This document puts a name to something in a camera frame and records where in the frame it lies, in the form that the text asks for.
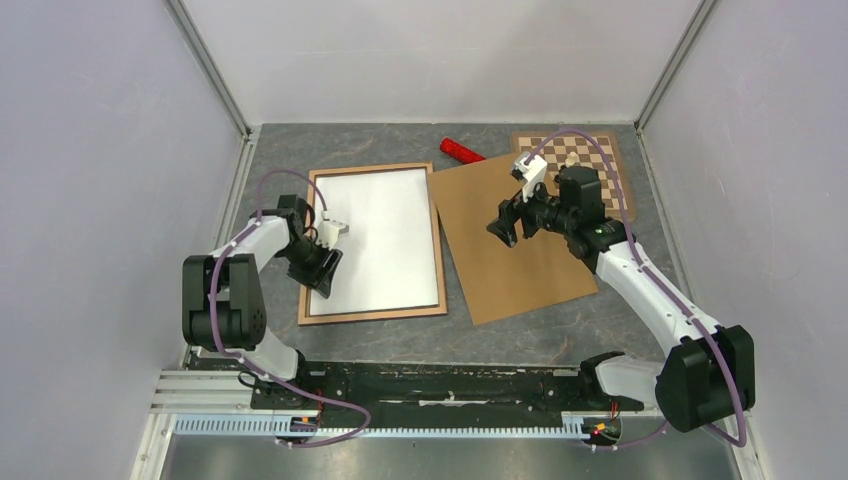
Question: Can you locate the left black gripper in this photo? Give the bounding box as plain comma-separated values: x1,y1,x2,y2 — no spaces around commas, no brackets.
277,237,342,299

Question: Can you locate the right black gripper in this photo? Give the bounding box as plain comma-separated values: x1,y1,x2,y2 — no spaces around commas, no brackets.
487,173,576,247

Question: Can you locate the brown frame backing board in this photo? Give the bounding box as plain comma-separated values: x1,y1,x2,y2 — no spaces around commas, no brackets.
428,153,598,326

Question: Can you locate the colourful photo poster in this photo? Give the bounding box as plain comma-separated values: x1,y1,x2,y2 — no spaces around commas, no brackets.
307,168,439,318

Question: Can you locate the wooden picture frame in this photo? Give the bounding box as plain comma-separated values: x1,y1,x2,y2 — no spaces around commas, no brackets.
297,162,449,327

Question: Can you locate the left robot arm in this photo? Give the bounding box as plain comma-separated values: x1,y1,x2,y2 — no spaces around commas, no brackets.
181,194,348,408

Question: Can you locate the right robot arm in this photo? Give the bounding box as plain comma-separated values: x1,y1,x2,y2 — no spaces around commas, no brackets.
487,161,756,445

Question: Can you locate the wooden chessboard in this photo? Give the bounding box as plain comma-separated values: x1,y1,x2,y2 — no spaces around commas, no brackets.
539,131,638,220

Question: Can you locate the red cylindrical object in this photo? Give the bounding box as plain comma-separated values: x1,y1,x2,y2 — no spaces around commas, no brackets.
439,137,485,164

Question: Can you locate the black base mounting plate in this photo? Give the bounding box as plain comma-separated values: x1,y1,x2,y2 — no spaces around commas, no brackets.
250,361,644,429

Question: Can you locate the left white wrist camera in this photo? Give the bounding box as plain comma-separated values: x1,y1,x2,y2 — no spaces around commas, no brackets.
315,218,350,250

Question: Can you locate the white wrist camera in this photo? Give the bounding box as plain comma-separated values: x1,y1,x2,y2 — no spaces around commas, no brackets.
510,151,548,203
315,218,350,250

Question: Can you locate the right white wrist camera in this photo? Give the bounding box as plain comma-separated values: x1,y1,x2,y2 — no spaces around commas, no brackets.
510,151,548,203

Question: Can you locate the aluminium rail frame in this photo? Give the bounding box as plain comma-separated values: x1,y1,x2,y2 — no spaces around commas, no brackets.
131,362,767,479

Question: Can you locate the left aluminium corner post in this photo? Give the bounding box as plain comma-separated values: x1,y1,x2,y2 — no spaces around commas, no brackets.
163,0,256,140

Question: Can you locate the aluminium corner post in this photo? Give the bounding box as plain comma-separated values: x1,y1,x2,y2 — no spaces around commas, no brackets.
163,0,256,140
634,0,719,136

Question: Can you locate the right aluminium corner post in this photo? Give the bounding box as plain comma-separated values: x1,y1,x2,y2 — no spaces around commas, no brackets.
634,0,719,136

